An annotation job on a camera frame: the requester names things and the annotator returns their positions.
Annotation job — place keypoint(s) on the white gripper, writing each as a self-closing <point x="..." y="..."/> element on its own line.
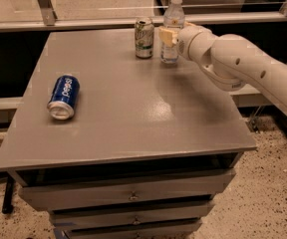
<point x="185" y="43"/>

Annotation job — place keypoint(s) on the clear plastic water bottle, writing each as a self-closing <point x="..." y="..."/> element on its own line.
<point x="173" y="19"/>

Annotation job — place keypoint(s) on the blue pepsi can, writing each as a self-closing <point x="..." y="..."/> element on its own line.
<point x="61" y="105"/>

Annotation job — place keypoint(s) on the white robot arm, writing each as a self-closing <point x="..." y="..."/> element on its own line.
<point x="230" y="61"/>

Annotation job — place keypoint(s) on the green 7up can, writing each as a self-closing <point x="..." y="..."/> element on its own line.
<point x="144" y="37"/>

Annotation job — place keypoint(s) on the grey drawer cabinet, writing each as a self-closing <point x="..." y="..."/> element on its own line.
<point x="133" y="118"/>

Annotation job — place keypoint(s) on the bottom grey drawer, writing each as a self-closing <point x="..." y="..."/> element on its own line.
<point x="138" y="232"/>

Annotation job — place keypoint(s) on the grey drawer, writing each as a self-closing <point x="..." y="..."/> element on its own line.
<point x="129" y="190"/>
<point x="132" y="215"/>
<point x="138" y="232"/>

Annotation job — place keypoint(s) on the top grey drawer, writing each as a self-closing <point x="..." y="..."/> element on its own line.
<point x="129" y="190"/>

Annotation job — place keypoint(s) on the middle grey drawer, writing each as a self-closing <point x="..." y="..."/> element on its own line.
<point x="132" y="215"/>

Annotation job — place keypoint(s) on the metal railing frame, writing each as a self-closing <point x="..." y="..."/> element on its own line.
<point x="90" y="14"/>

